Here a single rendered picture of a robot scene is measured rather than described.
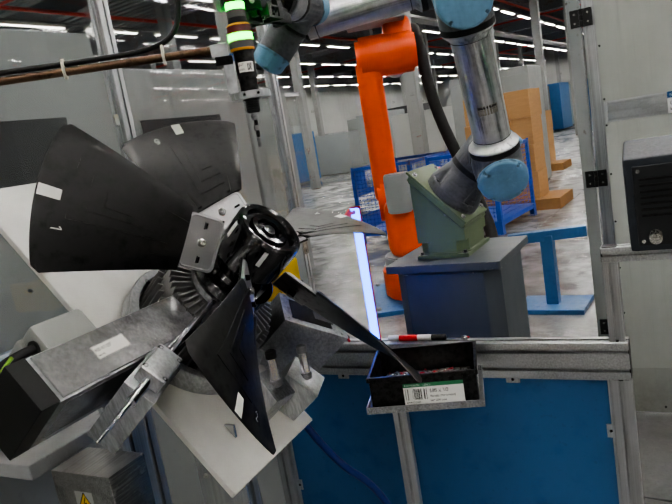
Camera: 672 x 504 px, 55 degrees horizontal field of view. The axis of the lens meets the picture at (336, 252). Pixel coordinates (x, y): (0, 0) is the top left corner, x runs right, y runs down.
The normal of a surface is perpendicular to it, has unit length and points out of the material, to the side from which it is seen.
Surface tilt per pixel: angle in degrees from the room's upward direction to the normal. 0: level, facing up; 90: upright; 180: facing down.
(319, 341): 125
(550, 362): 90
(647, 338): 90
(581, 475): 90
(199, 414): 50
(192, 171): 45
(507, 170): 120
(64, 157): 71
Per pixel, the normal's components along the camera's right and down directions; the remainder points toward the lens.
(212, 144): 0.04, -0.68
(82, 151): 0.58, -0.31
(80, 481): -0.43, 0.22
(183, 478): 0.89, -0.07
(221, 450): 0.57, -0.68
